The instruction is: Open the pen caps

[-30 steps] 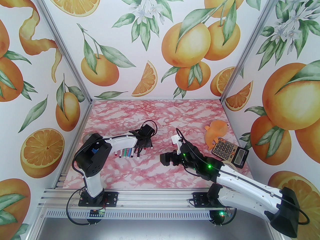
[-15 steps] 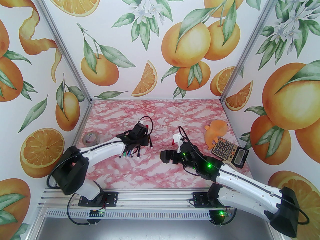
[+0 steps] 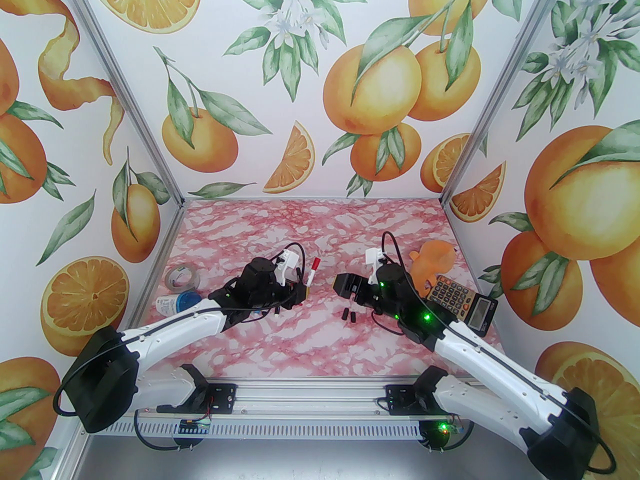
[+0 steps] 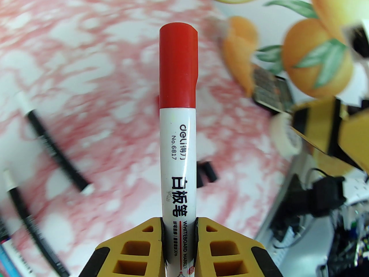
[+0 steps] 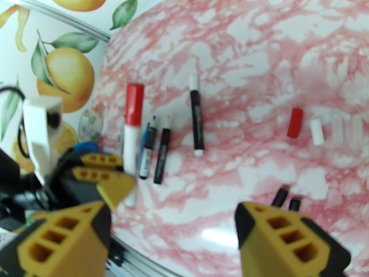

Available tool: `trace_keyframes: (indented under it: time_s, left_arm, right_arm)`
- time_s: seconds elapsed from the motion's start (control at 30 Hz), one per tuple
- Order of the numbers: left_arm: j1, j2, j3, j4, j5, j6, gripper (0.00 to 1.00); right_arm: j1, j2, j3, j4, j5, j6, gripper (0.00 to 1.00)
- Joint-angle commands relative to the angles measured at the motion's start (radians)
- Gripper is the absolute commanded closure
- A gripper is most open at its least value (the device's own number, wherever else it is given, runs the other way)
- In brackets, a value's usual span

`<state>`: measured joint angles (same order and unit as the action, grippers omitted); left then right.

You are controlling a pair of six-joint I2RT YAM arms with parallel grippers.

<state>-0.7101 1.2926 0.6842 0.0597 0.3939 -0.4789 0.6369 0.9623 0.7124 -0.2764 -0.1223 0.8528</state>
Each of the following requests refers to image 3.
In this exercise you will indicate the black calculator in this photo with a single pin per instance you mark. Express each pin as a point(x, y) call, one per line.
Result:
point(452, 295)

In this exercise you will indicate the thin marker red ends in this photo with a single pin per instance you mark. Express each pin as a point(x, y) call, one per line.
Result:
point(313, 273)

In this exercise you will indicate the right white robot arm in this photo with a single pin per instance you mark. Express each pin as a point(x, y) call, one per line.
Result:
point(500, 368)

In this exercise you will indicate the white bottle blue cap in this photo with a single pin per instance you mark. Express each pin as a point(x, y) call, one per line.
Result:
point(170, 305)

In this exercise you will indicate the small circuit board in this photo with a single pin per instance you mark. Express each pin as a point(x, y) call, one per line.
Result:
point(195, 425)
point(445, 427)

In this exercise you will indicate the grey tape roll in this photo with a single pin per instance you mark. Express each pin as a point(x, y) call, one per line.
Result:
point(196, 279)

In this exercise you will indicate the orange plush toy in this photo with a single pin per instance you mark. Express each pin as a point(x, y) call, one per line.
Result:
point(435, 263)

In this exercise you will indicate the grey metal panel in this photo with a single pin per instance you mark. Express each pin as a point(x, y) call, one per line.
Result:
point(300, 460)

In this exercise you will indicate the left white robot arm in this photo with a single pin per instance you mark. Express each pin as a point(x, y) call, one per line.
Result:
point(175, 330)

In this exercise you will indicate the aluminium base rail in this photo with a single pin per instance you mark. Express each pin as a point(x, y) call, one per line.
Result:
point(310, 398)

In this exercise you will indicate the aluminium frame post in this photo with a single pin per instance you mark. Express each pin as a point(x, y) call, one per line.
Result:
point(503, 83)
point(125, 84)

